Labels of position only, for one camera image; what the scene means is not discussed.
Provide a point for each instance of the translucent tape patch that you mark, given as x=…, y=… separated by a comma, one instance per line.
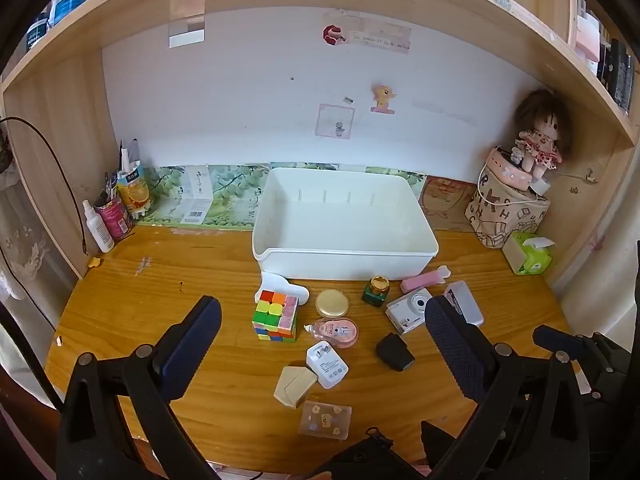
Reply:
x=187, y=17

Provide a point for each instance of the red wall sticker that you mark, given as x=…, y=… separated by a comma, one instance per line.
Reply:
x=332, y=35

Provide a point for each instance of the white spray bottle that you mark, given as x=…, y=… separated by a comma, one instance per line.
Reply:
x=99, y=230

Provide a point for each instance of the pink-framed wall sticker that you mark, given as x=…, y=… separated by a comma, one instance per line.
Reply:
x=335, y=120

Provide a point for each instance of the gold round compact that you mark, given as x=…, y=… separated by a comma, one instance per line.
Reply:
x=332, y=303

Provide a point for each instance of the printed paper tape strip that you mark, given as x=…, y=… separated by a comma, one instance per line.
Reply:
x=380, y=37

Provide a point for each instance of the pink correction tape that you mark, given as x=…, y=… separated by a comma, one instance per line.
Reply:
x=337, y=332

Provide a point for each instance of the letter-print fabric bag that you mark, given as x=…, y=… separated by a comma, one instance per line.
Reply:
x=500, y=222

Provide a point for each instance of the green tissue box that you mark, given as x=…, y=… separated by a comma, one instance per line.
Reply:
x=527, y=255

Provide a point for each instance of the pink oval case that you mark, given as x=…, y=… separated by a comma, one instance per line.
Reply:
x=507, y=172

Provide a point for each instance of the white pen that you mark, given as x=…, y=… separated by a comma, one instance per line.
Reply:
x=123, y=157

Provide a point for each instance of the white cloud-shaped holder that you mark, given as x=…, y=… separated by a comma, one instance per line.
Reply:
x=280, y=282

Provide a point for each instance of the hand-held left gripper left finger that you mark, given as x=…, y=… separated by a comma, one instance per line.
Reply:
x=190, y=345

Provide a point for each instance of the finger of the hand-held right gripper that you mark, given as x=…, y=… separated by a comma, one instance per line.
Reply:
x=557, y=340

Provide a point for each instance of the multicolour puzzle cube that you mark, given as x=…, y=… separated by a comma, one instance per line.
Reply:
x=275, y=317

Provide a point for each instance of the small grey plush toy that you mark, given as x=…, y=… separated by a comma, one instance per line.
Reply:
x=517, y=155

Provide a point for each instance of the pink can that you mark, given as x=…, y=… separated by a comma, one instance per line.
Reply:
x=114, y=217

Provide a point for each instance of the green bottle with gold cap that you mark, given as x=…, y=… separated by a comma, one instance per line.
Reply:
x=376, y=292

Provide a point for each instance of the green grape poster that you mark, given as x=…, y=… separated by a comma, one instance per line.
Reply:
x=235, y=195

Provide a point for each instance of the clear case with stickers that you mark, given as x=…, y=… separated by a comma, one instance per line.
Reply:
x=325, y=420

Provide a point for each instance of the white packaging box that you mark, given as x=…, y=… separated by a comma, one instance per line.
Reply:
x=195, y=197

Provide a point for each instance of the white instant camera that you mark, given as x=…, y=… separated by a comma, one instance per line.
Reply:
x=405, y=312

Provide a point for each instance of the white lace curtain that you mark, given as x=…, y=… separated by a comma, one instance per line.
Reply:
x=25, y=250

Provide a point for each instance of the metal wall hook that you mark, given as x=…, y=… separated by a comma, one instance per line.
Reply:
x=591, y=176

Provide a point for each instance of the brown-haired rag doll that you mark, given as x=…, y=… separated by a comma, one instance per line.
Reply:
x=542, y=130

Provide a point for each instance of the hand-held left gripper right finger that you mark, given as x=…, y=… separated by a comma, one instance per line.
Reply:
x=455, y=345

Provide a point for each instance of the white plastic storage bin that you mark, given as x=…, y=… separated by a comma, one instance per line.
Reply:
x=345, y=220

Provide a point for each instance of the beige paper box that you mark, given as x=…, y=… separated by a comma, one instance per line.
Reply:
x=295, y=387

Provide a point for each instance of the orange juice carton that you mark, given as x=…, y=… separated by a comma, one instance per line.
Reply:
x=134, y=195

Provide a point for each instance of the black plug charger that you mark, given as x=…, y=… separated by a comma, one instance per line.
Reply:
x=395, y=352

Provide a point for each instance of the white plug charger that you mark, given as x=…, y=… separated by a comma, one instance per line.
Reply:
x=327, y=365

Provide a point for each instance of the translucent white card box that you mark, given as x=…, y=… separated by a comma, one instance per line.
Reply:
x=467, y=302

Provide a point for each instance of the yellow pony sticker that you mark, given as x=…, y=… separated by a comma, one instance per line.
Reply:
x=383, y=97

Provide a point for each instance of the black zipper pouch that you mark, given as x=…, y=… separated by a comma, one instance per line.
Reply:
x=365, y=460

